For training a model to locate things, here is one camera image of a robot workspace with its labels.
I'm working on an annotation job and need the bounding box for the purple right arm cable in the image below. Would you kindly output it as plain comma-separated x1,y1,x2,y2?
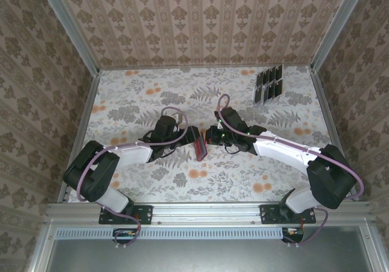
217,94,365,248

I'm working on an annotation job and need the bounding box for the grey metal sheet panel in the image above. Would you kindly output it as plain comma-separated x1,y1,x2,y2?
45,237,380,272

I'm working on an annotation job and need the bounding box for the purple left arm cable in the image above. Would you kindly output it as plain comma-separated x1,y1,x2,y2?
77,106,188,250

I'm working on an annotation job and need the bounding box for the floral patterned table cover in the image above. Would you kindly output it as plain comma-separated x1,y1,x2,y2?
65,66,350,203

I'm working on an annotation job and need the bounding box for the aluminium frame post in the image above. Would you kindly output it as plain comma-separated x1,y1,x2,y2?
310,0,370,72
35,0,102,75

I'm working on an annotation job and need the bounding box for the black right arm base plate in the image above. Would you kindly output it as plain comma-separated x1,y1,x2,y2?
260,204,317,225

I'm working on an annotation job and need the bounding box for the aluminium frame rail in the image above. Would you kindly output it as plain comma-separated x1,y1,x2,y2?
27,220,57,272
360,223,389,272

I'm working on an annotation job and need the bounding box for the clear acrylic card stand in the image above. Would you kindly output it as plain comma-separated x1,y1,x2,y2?
252,64,285,106

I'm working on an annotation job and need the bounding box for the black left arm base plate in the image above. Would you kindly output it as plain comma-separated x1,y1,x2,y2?
98,204,153,225

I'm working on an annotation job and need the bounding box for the white slotted cable duct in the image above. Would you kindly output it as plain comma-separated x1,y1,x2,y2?
56,226,301,240

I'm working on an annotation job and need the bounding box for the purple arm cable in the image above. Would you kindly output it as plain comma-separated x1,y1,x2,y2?
217,94,365,248
77,106,188,250

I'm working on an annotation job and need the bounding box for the red card holder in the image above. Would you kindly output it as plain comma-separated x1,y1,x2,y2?
193,133,210,162

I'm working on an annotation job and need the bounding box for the aluminium mounting rail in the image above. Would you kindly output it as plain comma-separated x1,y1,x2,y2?
45,201,373,225

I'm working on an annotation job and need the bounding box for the black cable junction board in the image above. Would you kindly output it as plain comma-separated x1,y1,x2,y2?
112,228,141,244
281,226,305,244

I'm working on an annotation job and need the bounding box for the aluminium table side rail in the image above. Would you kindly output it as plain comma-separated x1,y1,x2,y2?
309,69,358,201
59,71,101,204

